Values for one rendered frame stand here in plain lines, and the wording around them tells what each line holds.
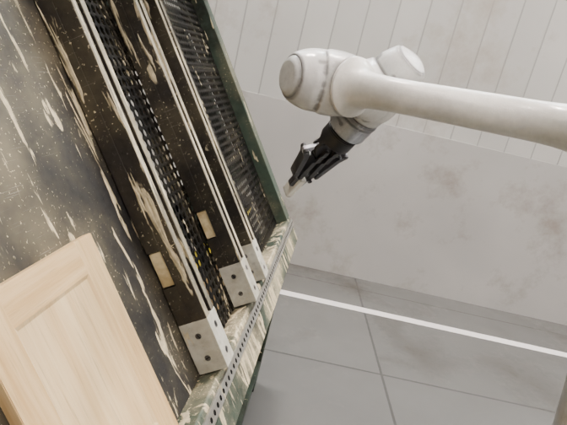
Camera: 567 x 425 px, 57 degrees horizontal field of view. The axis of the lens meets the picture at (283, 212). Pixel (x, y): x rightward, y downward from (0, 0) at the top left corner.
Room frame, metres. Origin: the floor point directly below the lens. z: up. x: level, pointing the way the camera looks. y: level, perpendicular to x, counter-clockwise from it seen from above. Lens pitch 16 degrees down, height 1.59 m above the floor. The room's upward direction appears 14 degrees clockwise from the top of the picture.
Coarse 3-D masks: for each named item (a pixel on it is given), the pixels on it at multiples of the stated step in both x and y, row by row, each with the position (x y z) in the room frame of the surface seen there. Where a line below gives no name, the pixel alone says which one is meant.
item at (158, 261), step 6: (156, 252) 1.03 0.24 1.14; (150, 258) 1.03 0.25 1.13; (156, 258) 1.03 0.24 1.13; (162, 258) 1.03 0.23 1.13; (156, 264) 1.03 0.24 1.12; (162, 264) 1.03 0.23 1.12; (156, 270) 1.03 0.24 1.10; (162, 270) 1.03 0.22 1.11; (168, 270) 1.03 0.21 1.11; (162, 276) 1.03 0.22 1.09; (168, 276) 1.03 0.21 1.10; (162, 282) 1.03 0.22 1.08; (168, 282) 1.03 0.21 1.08
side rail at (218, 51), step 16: (192, 0) 2.32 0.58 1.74; (208, 16) 2.32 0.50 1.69; (208, 32) 2.31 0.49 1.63; (224, 48) 2.37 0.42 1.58; (224, 64) 2.31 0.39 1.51; (224, 80) 2.31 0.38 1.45; (240, 96) 2.31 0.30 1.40; (240, 112) 2.30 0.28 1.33; (240, 128) 2.30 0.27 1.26; (256, 144) 2.30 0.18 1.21; (256, 160) 2.29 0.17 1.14; (272, 176) 2.32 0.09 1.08; (272, 192) 2.29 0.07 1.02; (272, 208) 2.29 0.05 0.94
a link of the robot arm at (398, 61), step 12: (396, 48) 1.02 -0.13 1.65; (372, 60) 1.02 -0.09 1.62; (384, 60) 1.01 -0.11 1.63; (396, 60) 1.00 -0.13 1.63; (408, 60) 1.00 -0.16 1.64; (420, 60) 1.04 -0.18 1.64; (384, 72) 1.00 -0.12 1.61; (396, 72) 0.99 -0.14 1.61; (408, 72) 0.99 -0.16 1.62; (420, 72) 1.01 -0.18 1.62; (360, 120) 1.05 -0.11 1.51; (372, 120) 1.04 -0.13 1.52; (384, 120) 1.05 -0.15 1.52
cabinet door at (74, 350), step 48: (0, 288) 0.60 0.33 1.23; (48, 288) 0.68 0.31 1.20; (96, 288) 0.79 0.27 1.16; (0, 336) 0.56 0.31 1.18; (48, 336) 0.64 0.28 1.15; (96, 336) 0.73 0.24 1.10; (0, 384) 0.53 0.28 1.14; (48, 384) 0.60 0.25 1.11; (96, 384) 0.68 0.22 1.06; (144, 384) 0.79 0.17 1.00
